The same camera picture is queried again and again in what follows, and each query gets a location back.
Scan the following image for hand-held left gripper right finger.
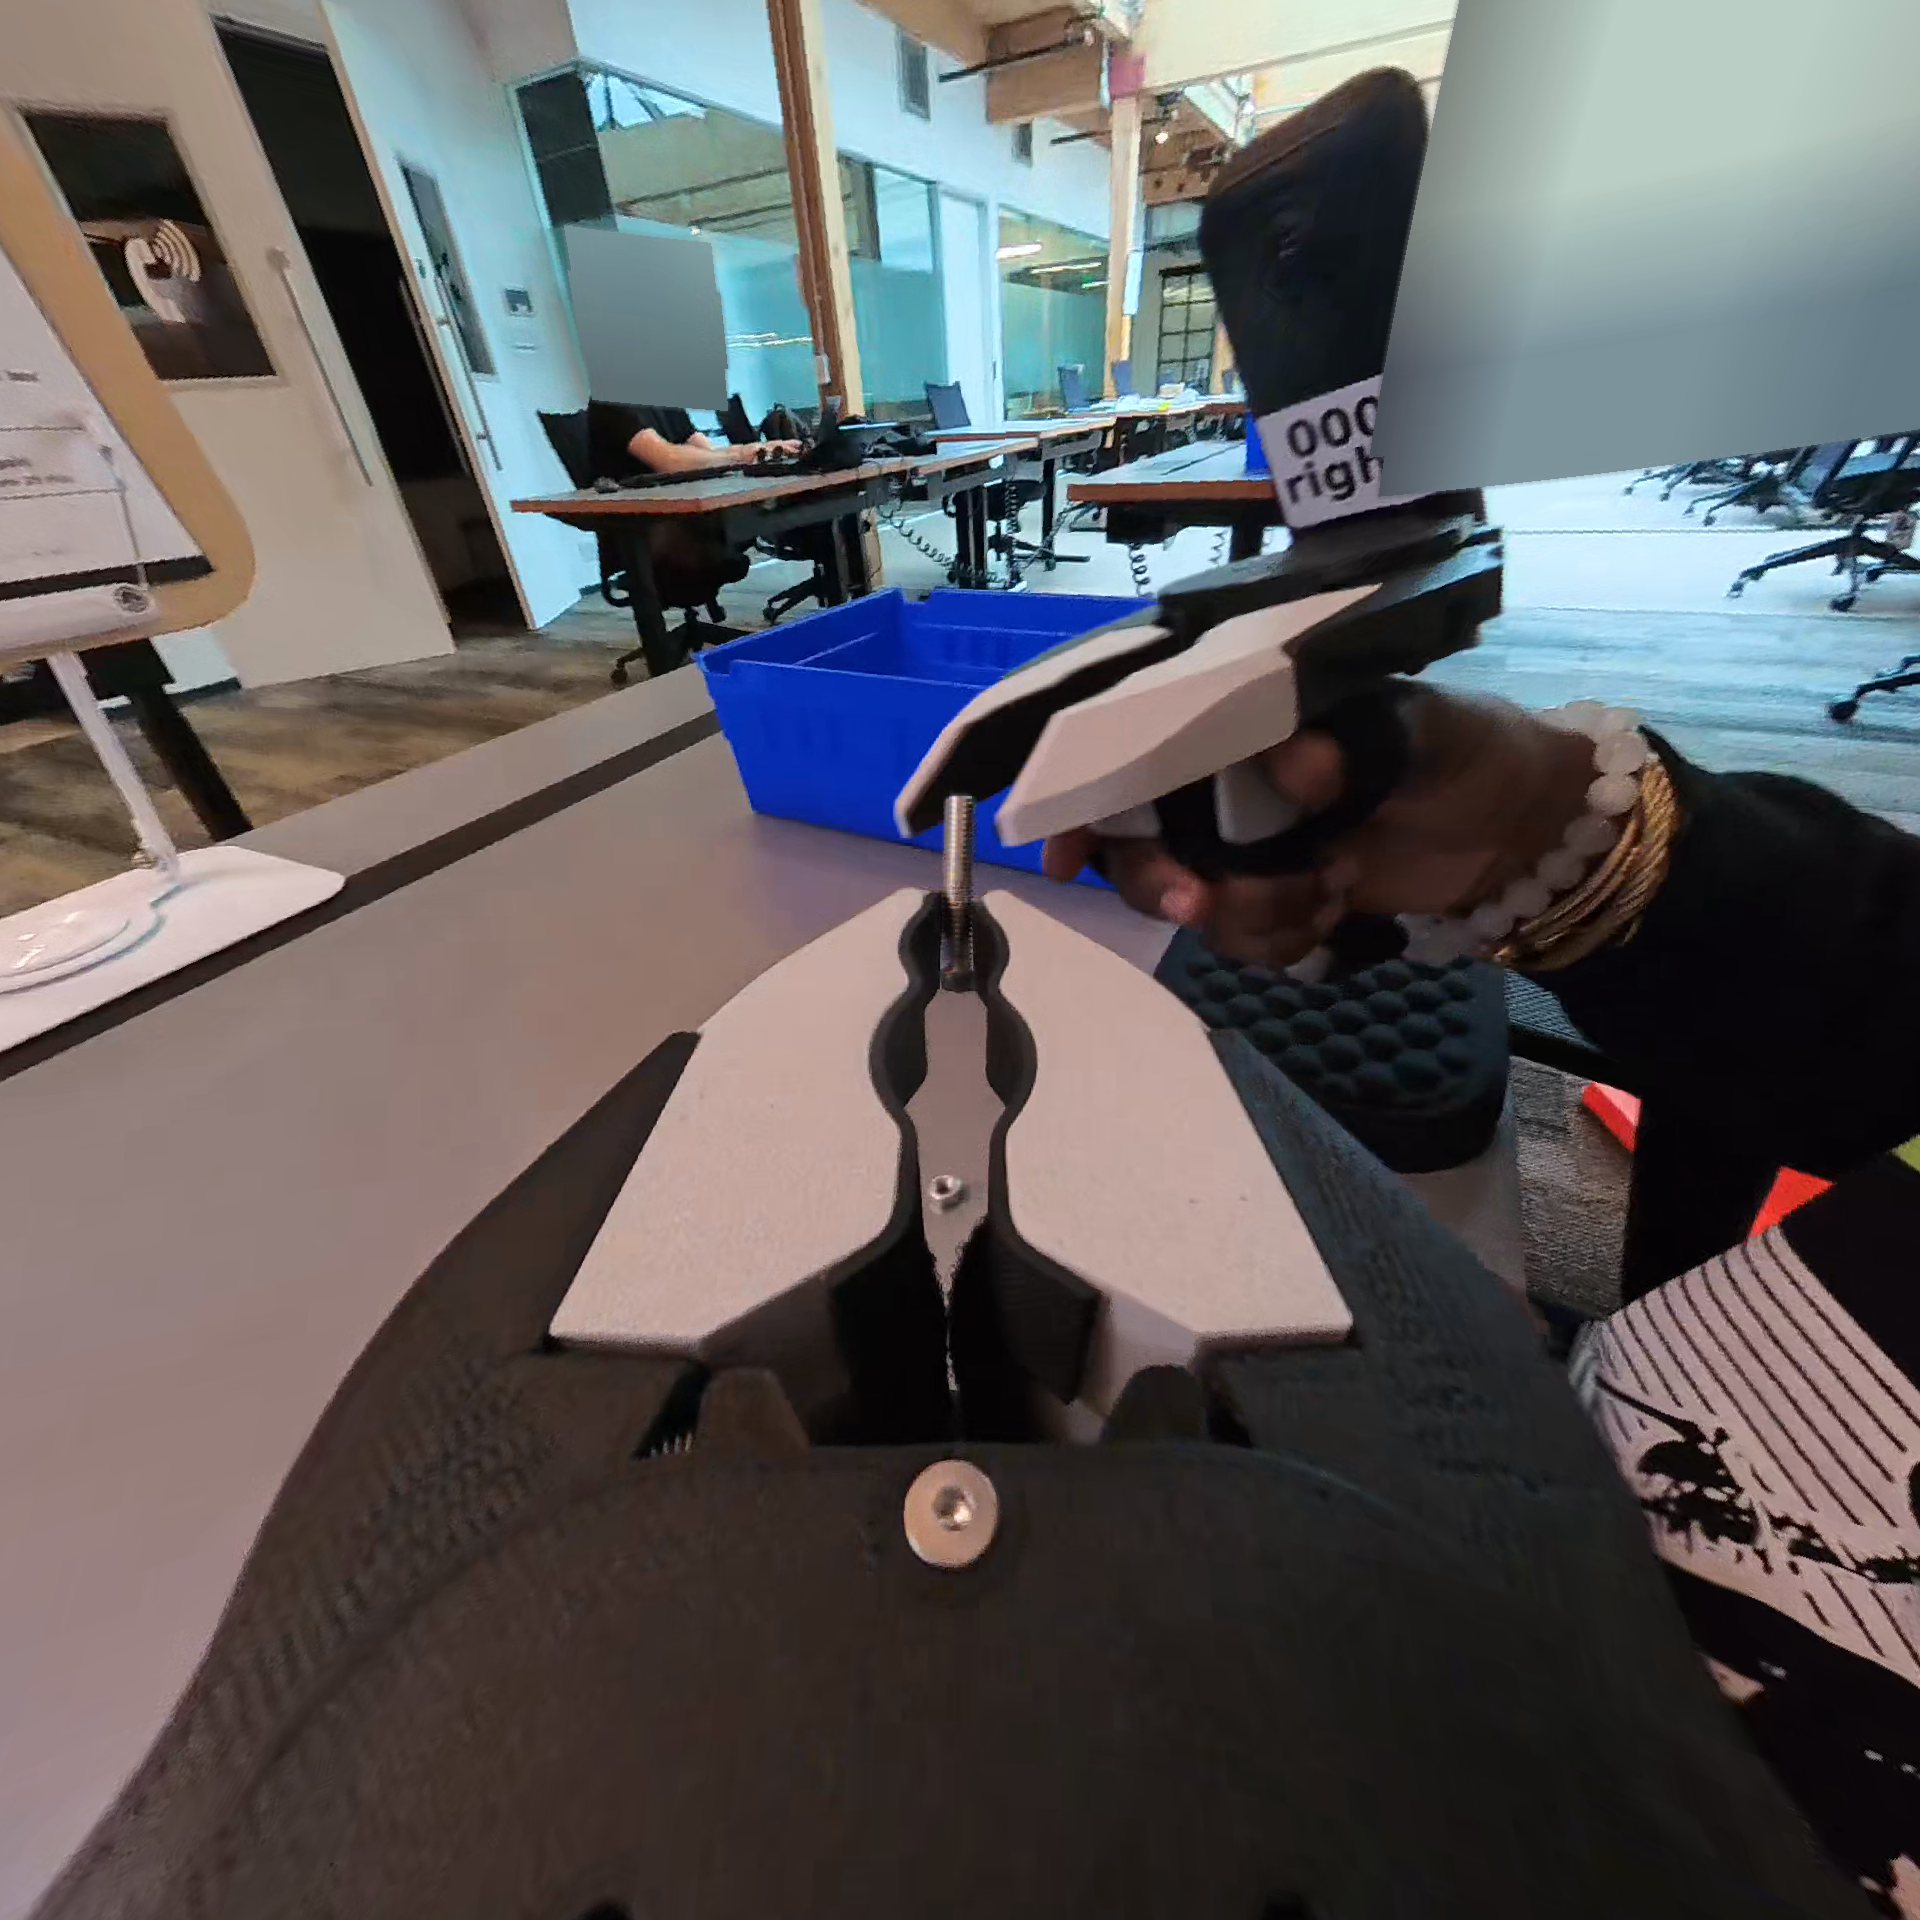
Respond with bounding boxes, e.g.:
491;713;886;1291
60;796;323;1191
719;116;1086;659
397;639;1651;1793
967;888;1358;1413

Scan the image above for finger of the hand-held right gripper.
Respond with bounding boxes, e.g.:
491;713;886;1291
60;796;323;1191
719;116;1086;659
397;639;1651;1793
995;580;1388;851
891;601;1299;840

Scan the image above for blue plastic bin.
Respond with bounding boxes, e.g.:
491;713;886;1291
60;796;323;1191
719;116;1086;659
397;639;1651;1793
700;584;1156;877

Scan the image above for instruction sign board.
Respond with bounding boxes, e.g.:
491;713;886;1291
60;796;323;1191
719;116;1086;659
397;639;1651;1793
0;134;255;667

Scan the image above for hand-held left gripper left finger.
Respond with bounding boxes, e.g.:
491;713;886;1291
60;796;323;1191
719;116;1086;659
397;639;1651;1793
550;888;943;1413

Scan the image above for wooden pillar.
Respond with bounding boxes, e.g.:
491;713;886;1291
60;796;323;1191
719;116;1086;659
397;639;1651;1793
765;0;867;422

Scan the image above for black round cushion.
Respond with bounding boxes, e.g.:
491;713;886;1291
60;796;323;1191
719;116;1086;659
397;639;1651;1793
1156;926;1514;1175

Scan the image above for gold bracelet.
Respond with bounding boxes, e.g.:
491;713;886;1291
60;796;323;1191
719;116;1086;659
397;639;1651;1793
1494;751;1683;976

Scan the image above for white bead bracelet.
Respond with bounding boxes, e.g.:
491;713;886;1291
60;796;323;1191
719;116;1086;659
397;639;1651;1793
1396;703;1654;969

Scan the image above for small red object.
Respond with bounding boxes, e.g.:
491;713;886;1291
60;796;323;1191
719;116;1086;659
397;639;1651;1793
1581;1080;1833;1238

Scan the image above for long thin silver bolt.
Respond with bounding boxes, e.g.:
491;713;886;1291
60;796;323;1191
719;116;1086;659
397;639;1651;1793
926;793;985;1215

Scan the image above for wooden office desk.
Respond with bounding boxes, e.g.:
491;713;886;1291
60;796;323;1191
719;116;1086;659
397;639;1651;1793
511;436;1038;676
1065;446;1287;561

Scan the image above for person's right forearm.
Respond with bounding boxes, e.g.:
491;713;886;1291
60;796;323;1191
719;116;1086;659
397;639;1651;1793
1554;735;1920;1297

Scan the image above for white sign stand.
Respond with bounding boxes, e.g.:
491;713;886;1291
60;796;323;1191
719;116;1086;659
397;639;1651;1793
0;646;348;1051

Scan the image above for black printed shirt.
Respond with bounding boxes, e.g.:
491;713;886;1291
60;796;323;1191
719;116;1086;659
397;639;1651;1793
1567;1141;1920;1920

